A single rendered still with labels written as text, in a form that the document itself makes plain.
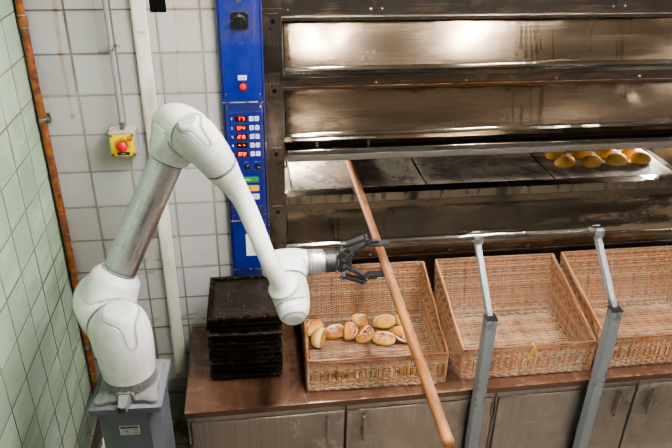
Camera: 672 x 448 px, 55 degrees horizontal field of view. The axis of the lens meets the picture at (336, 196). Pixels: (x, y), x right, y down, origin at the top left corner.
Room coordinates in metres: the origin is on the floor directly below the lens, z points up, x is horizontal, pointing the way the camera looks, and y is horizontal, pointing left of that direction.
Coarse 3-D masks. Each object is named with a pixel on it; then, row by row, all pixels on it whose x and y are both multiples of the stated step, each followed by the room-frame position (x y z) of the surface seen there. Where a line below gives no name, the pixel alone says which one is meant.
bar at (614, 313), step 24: (336, 240) 2.04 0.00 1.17; (408, 240) 2.06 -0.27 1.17; (432, 240) 2.07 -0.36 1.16; (456, 240) 2.08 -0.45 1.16; (480, 240) 2.09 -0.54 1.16; (600, 240) 2.15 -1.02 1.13; (480, 264) 2.03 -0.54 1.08; (600, 264) 2.09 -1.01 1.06; (600, 336) 1.97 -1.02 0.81; (480, 360) 1.88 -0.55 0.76; (600, 360) 1.94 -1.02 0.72; (480, 384) 1.87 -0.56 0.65; (600, 384) 1.94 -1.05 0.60; (480, 408) 1.87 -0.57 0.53; (576, 432) 1.97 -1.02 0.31
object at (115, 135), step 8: (112, 128) 2.26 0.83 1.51; (128, 128) 2.26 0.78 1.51; (136, 128) 2.27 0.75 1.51; (112, 136) 2.21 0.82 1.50; (120, 136) 2.21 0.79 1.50; (136, 136) 2.24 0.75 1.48; (112, 144) 2.21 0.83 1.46; (128, 144) 2.22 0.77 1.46; (136, 144) 2.23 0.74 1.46; (112, 152) 2.21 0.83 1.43; (120, 152) 2.21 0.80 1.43; (128, 152) 2.22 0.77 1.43; (136, 152) 2.22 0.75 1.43
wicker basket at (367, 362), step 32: (320, 288) 2.34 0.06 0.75; (352, 288) 2.34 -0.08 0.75; (384, 288) 2.36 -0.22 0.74; (416, 288) 2.37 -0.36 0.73; (320, 320) 2.30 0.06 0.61; (416, 320) 2.33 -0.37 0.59; (320, 352) 2.11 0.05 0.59; (352, 352) 2.11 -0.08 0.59; (384, 352) 2.12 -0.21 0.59; (448, 352) 1.95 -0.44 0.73; (320, 384) 1.90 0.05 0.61; (352, 384) 1.91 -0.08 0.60; (384, 384) 1.92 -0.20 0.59; (416, 384) 1.94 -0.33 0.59
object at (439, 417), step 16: (352, 176) 2.52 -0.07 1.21; (368, 208) 2.23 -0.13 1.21; (368, 224) 2.11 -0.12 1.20; (384, 256) 1.88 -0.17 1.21; (384, 272) 1.80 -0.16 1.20; (400, 304) 1.61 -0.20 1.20; (400, 320) 1.55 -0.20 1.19; (416, 352) 1.40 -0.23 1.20; (416, 368) 1.35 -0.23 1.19; (432, 384) 1.28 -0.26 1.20; (432, 400) 1.22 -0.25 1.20; (448, 432) 1.12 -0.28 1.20
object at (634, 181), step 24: (288, 192) 2.41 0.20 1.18; (312, 192) 2.41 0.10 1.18; (336, 192) 2.42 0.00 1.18; (384, 192) 2.43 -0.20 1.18; (408, 192) 2.44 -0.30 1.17; (432, 192) 2.46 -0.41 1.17; (456, 192) 2.47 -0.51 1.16; (480, 192) 2.48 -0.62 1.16; (504, 192) 2.50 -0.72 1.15; (528, 192) 2.51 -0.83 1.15; (552, 192) 2.53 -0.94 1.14
